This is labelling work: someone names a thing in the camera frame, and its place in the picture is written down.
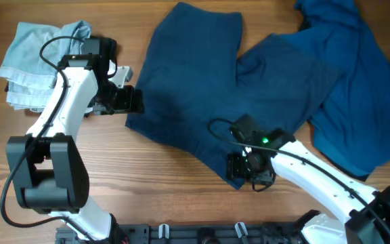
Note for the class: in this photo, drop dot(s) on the dark navy blue shorts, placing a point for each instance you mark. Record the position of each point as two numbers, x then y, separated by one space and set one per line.
193 74

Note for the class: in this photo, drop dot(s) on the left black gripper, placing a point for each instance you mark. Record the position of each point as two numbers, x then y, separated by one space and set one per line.
127 99

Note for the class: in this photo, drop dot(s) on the blue t-shirt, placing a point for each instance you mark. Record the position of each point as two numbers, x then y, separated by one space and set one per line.
352 126

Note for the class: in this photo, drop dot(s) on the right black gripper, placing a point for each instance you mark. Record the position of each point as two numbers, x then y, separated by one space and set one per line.
235 166

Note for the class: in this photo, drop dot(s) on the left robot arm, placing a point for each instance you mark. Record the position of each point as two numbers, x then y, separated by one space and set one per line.
47 172

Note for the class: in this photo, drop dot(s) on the light blue folded jeans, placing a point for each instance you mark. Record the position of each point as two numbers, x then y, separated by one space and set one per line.
30 79

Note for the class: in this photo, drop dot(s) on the black folded garment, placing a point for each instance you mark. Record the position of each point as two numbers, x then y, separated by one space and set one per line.
105 48

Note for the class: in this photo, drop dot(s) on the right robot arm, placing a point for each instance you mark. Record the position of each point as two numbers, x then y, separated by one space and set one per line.
361 214

